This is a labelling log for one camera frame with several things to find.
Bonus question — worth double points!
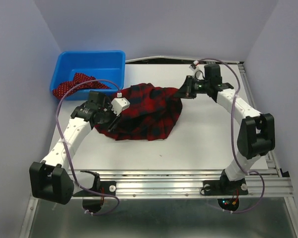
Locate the blue plastic bin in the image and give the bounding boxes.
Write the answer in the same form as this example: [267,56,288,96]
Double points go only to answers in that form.
[50,51,126,101]

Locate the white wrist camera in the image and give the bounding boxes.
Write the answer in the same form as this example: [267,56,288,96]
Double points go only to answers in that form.
[189,60,204,79]
[111,98,130,116]

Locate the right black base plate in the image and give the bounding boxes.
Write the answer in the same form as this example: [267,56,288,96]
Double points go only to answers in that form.
[200,179,249,197]

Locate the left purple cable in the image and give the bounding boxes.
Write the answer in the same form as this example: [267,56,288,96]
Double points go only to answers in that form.
[58,78,125,216]

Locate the aluminium table frame rail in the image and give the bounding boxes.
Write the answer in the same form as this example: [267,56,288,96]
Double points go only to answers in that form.
[98,169,294,200]

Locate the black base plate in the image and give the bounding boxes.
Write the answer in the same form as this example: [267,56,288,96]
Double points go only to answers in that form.
[73,180,116,197]
[200,179,249,197]

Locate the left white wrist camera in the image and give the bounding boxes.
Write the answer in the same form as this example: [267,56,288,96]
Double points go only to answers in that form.
[111,98,130,116]

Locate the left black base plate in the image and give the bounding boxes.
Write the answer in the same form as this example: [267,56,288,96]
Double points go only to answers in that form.
[73,180,116,197]

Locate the red navy plaid skirt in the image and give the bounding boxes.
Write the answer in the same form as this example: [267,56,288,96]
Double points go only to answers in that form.
[95,83,183,141]

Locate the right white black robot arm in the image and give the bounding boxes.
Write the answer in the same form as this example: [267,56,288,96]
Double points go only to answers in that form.
[174,60,275,196]

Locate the purple cable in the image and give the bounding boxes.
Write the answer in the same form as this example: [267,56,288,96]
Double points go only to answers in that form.
[198,58,265,214]
[58,78,125,216]

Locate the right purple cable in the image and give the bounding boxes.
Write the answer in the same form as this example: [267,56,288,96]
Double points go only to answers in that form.
[198,58,265,214]

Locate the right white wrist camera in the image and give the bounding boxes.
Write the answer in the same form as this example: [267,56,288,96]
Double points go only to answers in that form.
[189,60,204,79]

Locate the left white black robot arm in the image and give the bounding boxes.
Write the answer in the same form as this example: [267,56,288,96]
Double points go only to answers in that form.
[29,91,130,204]

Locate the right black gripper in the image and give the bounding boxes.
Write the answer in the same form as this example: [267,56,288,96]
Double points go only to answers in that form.
[171,75,209,99]

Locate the red white-dotted skirt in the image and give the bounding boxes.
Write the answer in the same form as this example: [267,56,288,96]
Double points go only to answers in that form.
[52,73,111,100]

